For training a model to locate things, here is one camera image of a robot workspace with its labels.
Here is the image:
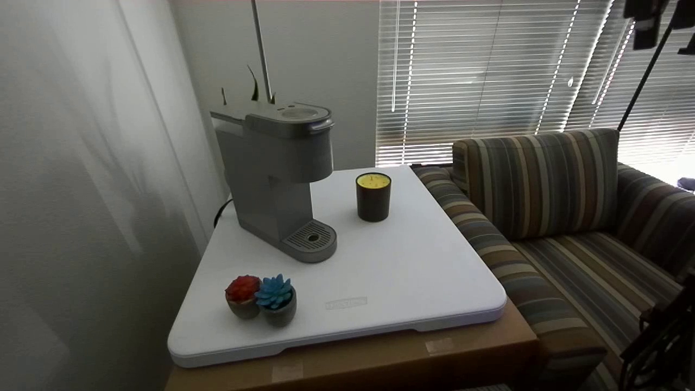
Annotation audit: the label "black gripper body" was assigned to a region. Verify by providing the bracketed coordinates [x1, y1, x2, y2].
[624, 0, 670, 51]

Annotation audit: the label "grey coffee maker lid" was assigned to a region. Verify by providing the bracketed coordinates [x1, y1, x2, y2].
[208, 102, 334, 142]

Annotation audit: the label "grey pod coffee maker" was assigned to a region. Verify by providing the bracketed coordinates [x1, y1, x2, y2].
[208, 102, 338, 265]

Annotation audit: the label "blue coffee pod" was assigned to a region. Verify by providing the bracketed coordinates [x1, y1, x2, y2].
[254, 272, 298, 327]

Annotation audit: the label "red coffee pod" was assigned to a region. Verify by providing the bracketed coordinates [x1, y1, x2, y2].
[224, 274, 263, 320]

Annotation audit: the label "thin black stand pole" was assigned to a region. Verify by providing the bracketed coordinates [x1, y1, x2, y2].
[617, 23, 678, 131]

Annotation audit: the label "white window blinds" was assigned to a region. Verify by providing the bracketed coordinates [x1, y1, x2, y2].
[376, 0, 695, 186]

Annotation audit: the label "striped sofa cushion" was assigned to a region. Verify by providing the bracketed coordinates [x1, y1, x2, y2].
[451, 127, 620, 243]

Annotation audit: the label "striped fabric sofa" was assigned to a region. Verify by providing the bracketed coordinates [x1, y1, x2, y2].
[409, 127, 695, 391]

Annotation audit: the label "dark glass yellow candle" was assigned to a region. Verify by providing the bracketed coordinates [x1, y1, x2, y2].
[354, 169, 393, 223]

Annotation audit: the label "white table board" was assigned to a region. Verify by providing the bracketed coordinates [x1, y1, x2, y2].
[162, 299, 541, 391]

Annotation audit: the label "black tripod frame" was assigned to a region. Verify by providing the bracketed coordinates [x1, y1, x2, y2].
[618, 268, 695, 391]

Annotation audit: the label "thin grey wall pole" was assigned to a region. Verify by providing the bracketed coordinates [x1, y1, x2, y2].
[250, 0, 276, 103]

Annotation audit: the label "black coffee maker power cable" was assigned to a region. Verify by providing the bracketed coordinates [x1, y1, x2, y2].
[211, 194, 235, 226]

